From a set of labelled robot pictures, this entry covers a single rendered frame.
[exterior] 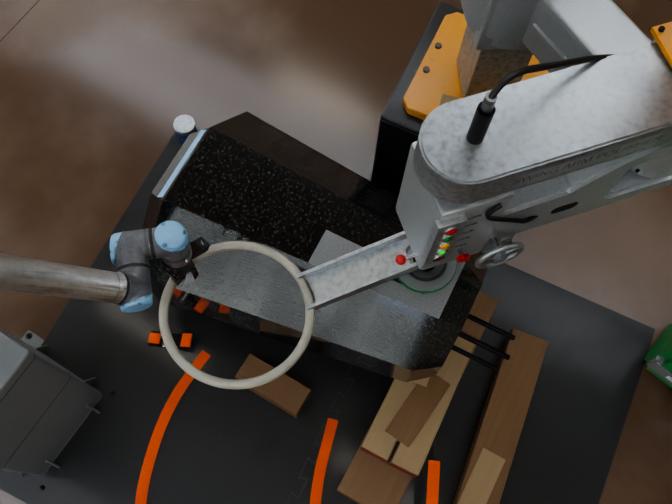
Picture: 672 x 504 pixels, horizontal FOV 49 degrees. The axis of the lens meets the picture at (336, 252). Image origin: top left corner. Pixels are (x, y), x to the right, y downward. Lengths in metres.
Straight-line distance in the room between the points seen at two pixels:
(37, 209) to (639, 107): 2.69
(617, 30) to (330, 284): 1.13
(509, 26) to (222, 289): 1.31
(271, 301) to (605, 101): 1.33
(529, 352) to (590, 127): 1.60
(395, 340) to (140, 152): 1.71
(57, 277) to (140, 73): 2.09
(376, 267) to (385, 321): 0.24
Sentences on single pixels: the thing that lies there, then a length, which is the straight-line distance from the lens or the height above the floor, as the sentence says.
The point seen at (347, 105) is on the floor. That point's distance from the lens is 3.72.
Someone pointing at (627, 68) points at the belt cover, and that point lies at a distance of 1.96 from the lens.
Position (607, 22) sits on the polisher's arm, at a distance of 2.32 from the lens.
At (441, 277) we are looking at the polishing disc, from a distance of 2.50.
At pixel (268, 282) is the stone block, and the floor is 0.71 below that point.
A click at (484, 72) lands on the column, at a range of 2.71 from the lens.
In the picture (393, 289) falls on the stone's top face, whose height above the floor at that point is 0.80.
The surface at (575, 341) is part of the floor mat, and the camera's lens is 3.43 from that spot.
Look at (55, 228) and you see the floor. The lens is 3.63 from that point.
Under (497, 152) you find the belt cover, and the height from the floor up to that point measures 1.67.
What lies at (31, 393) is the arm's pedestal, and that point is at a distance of 2.75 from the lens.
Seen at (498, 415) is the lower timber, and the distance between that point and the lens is 3.17.
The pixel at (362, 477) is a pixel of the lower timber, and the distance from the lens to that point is 3.05.
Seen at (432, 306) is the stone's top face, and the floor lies 0.80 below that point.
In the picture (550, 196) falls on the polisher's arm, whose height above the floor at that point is 1.36.
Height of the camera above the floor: 3.17
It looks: 70 degrees down
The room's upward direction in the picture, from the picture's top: 4 degrees clockwise
